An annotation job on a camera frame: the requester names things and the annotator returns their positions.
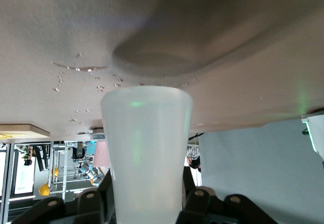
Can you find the yellow hard hat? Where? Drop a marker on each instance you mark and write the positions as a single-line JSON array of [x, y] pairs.
[[55, 171], [44, 189]]

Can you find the wooden cutting board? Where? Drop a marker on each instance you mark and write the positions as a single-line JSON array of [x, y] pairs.
[[30, 130]]

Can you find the translucent sauce bottle orange cap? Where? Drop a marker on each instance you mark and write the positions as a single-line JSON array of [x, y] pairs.
[[146, 145]]

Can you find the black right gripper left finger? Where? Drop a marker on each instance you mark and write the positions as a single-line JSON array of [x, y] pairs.
[[101, 198]]

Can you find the background person striped shirt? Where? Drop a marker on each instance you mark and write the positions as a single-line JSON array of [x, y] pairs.
[[194, 162]]

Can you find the grey background robot arm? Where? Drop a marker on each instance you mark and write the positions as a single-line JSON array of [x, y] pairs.
[[88, 171]]

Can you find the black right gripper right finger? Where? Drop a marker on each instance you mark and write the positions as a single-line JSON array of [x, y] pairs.
[[195, 203]]

